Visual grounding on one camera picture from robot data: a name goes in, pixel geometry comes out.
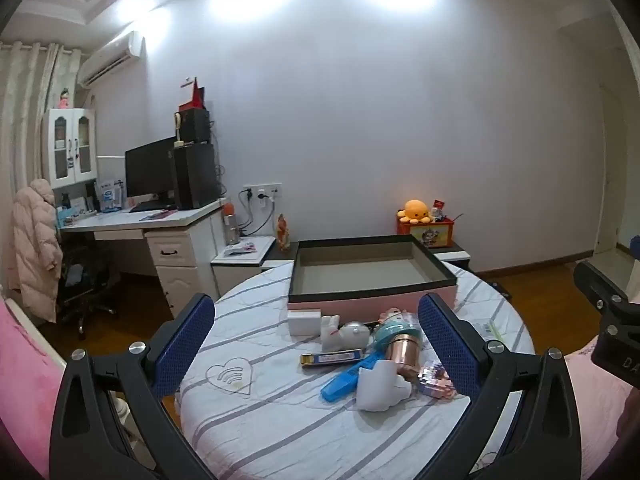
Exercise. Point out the blue printed box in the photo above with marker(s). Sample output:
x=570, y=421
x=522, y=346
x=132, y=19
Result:
x=111, y=195

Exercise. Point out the pink down jacket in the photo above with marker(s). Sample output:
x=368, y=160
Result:
x=32, y=250

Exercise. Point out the white door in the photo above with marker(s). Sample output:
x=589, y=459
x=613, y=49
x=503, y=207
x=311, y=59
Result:
x=612, y=175

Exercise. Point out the gold box with blue label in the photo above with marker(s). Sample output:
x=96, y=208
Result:
x=332, y=358

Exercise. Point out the black office chair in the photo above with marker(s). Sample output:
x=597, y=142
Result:
x=85, y=285

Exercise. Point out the orange octopus plush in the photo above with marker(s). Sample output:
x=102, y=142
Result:
x=415, y=211

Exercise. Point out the clear packet with printed card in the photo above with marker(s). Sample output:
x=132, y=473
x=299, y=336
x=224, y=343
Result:
x=487, y=330

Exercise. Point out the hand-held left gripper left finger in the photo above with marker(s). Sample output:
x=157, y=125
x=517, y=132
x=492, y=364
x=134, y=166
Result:
x=185, y=345

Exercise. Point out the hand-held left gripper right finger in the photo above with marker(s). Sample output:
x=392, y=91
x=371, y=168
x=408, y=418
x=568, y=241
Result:
x=447, y=345

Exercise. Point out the white glass-door cabinet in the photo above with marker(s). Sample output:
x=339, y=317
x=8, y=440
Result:
x=70, y=147

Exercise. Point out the black keyboard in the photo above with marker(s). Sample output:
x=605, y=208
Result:
x=150, y=207

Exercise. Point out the pink printed booklet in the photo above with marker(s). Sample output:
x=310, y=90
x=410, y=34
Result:
x=242, y=249

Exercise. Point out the white wall socket strip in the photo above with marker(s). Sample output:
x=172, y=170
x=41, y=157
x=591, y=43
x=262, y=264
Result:
x=262, y=191

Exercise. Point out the small pink doll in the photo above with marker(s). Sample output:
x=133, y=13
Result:
x=63, y=100

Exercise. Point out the orange snack bag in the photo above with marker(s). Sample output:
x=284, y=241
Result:
x=284, y=232

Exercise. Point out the pink block toy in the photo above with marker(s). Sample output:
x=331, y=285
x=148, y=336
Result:
x=435, y=384

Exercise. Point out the person's right forearm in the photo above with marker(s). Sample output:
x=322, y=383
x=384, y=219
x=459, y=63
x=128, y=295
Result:
x=631, y=412

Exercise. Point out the black computer tower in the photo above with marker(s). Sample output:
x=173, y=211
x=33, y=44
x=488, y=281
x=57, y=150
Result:
x=197, y=177

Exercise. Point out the teal and copper canister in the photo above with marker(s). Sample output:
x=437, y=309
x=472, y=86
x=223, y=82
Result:
x=397, y=350

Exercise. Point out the black speaker box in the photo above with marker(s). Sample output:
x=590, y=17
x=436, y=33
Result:
x=195, y=126

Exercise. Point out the bottle with orange cap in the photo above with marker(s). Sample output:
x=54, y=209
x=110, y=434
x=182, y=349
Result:
x=231, y=225

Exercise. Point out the red white toy figure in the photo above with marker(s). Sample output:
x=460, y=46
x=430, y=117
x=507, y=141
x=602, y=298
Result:
x=438, y=210

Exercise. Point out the white plastic holder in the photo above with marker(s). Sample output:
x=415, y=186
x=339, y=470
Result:
x=380, y=387

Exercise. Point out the small white box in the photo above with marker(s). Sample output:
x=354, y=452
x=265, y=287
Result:
x=304, y=322

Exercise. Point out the cream curtain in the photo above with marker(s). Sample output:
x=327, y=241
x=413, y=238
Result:
x=22, y=135

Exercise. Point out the white desk with drawers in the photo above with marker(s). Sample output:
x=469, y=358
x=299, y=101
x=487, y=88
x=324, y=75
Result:
x=175, y=255

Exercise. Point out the pink striped packet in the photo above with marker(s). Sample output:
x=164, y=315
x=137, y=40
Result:
x=395, y=317

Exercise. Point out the white air conditioner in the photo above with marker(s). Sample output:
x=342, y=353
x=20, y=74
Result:
x=107, y=60

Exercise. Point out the blue plastic tool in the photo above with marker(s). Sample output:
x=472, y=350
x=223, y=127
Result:
x=345, y=382

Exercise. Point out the pink box with black rim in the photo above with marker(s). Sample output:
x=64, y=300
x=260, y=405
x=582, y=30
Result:
x=360, y=272

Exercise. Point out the red paper bag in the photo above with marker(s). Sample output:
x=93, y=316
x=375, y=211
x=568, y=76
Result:
x=192, y=97

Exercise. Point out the orange printed storage box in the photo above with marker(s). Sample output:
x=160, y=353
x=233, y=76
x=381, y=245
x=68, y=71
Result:
x=425, y=235

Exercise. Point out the black-topped white low cabinet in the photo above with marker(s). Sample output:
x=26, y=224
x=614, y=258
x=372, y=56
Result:
x=452, y=255

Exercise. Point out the black computer monitor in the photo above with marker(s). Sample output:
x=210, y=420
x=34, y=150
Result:
x=147, y=170

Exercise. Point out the pink bed blanket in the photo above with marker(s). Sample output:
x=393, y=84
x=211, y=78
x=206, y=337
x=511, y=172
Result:
x=25, y=390

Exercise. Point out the white bedside cabinet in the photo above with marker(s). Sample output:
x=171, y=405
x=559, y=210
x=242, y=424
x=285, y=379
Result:
x=240, y=270

